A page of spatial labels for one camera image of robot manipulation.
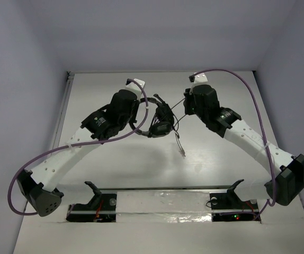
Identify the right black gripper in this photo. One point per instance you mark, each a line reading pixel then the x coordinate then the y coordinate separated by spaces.
pixel 189 98

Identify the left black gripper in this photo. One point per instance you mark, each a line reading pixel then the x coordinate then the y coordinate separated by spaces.
pixel 136 112

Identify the black headset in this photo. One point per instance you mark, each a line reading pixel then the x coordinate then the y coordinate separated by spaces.
pixel 163 121

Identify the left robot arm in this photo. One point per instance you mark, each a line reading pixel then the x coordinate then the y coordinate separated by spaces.
pixel 39 185

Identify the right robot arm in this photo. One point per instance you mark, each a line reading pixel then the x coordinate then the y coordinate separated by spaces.
pixel 286 171

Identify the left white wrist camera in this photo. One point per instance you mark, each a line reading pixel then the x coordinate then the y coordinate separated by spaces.
pixel 135 86

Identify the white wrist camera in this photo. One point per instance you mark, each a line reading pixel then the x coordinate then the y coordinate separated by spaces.
pixel 198 79
pixel 135 86

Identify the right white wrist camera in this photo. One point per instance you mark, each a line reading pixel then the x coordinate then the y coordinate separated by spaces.
pixel 198 79

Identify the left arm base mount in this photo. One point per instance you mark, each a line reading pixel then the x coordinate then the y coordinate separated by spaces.
pixel 101 208

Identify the metal rail with tape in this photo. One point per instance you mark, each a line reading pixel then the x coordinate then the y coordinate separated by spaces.
pixel 177 205

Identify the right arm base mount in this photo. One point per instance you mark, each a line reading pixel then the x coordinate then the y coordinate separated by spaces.
pixel 228 207

